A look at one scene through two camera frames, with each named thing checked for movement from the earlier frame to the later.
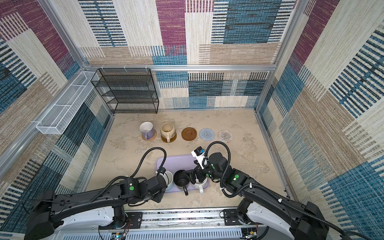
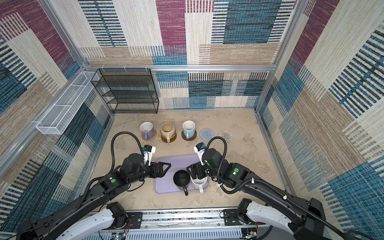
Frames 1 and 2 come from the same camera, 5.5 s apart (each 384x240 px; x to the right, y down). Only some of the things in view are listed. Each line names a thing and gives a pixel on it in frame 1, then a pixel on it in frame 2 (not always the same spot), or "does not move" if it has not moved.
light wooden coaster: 154,135 does not move
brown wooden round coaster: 189,133 does not move
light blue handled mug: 168,180 → 189,127
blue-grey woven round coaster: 206,134 does not move
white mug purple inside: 147,128 does not move
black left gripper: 161,196 → 160,172
